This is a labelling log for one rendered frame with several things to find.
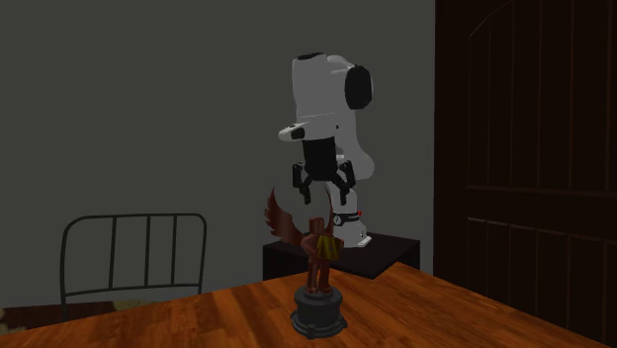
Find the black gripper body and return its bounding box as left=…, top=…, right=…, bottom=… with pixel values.
left=301, top=135, right=338, bottom=184

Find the dark robot stand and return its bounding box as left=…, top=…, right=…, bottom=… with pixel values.
left=262, top=231, right=421, bottom=282

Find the black metal chair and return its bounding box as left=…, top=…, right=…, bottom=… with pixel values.
left=59, top=213, right=209, bottom=323

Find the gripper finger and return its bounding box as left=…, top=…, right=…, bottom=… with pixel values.
left=292, top=162, right=314, bottom=207
left=335, top=160, right=357, bottom=207

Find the brown winged figure statue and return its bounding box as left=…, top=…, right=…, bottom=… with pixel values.
left=263, top=184, right=349, bottom=341

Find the dark wooden door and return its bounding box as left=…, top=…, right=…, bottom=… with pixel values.
left=433, top=0, right=617, bottom=347

